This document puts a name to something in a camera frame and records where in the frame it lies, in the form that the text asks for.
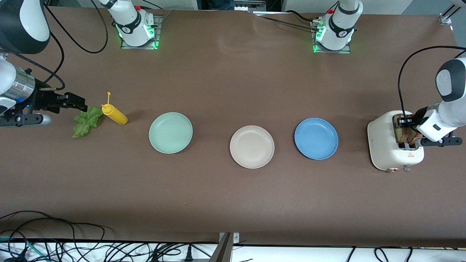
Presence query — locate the black braided cable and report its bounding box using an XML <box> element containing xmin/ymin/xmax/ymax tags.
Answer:
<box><xmin>253</xmin><ymin>10</ymin><xmax>321</xmax><ymax>31</ymax></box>

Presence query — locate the black looped cable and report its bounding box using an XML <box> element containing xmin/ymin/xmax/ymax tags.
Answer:
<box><xmin>0</xmin><ymin>210</ymin><xmax>110</xmax><ymax>262</ymax></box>

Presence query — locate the aluminium profile corner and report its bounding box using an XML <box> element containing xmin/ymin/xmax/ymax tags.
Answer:
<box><xmin>439</xmin><ymin>0</ymin><xmax>466</xmax><ymax>25</ymax></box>

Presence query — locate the mint green plate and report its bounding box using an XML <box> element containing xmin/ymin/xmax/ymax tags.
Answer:
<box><xmin>149</xmin><ymin>112</ymin><xmax>193</xmax><ymax>154</ymax></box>

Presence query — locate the toasted bread slice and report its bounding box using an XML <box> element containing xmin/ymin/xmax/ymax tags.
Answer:
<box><xmin>408</xmin><ymin>127</ymin><xmax>423</xmax><ymax>147</ymax></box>
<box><xmin>397</xmin><ymin>116</ymin><xmax>414</xmax><ymax>145</ymax></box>

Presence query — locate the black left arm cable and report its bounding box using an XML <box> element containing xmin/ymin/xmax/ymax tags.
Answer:
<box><xmin>398</xmin><ymin>45</ymin><xmax>466</xmax><ymax>126</ymax></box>

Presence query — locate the grey device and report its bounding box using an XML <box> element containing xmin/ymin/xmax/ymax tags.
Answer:
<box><xmin>234</xmin><ymin>0</ymin><xmax>267</xmax><ymax>12</ymax></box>

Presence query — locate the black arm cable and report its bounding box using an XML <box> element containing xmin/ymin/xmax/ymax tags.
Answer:
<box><xmin>0</xmin><ymin>0</ymin><xmax>110</xmax><ymax>91</ymax></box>
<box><xmin>398</xmin><ymin>45</ymin><xmax>466</xmax><ymax>126</ymax></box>

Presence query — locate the metal table edge bracket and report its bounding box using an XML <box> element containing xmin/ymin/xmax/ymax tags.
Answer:
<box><xmin>209</xmin><ymin>232</ymin><xmax>241</xmax><ymax>262</ymax></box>

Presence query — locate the beige plate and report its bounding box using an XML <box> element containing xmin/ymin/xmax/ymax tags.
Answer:
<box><xmin>229</xmin><ymin>125</ymin><xmax>275</xmax><ymax>169</ymax></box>

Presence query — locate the white toaster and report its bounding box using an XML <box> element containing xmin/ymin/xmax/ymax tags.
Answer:
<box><xmin>367</xmin><ymin>110</ymin><xmax>425</xmax><ymax>172</ymax></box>

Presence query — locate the teal cable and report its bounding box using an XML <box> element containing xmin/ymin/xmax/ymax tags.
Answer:
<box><xmin>0</xmin><ymin>237</ymin><xmax>50</xmax><ymax>262</ymax></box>

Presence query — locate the blue plate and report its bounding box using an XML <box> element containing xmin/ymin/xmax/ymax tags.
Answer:
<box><xmin>294</xmin><ymin>118</ymin><xmax>339</xmax><ymax>160</ymax></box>

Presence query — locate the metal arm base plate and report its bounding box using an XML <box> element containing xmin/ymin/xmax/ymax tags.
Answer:
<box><xmin>311</xmin><ymin>20</ymin><xmax>352</xmax><ymax>54</ymax></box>
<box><xmin>121</xmin><ymin>15</ymin><xmax>163</xmax><ymax>50</ymax></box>

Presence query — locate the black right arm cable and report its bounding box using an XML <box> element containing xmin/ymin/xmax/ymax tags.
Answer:
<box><xmin>0</xmin><ymin>0</ymin><xmax>110</xmax><ymax>91</ymax></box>

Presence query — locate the yellow squeeze bottle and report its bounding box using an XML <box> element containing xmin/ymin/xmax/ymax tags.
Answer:
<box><xmin>102</xmin><ymin>92</ymin><xmax>129</xmax><ymax>126</ymax></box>

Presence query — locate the green lettuce leaf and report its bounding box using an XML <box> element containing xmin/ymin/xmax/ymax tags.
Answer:
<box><xmin>72</xmin><ymin>106</ymin><xmax>103</xmax><ymax>138</ymax></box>

